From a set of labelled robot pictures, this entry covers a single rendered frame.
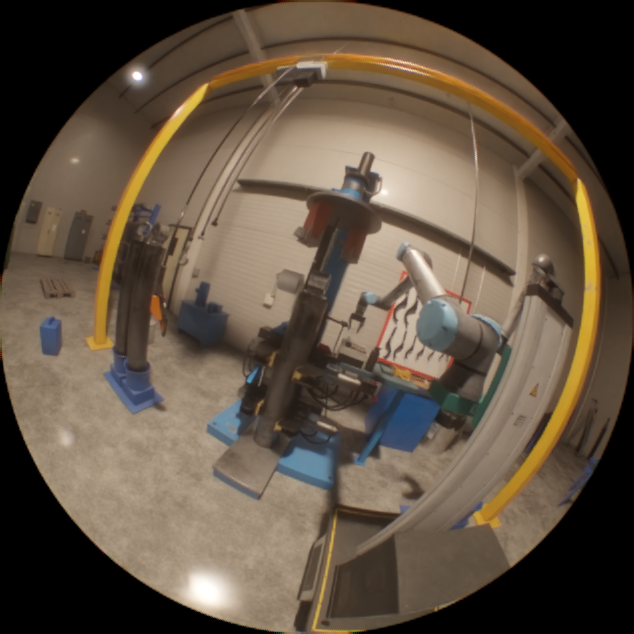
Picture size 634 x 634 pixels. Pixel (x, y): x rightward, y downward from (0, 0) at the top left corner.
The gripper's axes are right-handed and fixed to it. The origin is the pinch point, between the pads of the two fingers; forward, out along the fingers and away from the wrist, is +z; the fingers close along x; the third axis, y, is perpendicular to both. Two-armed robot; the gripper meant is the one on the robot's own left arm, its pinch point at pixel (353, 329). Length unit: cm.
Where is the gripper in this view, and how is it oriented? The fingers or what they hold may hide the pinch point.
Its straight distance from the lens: 169.0
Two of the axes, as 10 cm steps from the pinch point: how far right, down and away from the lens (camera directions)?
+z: -3.4, 9.4, 0.8
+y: 1.7, -0.2, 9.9
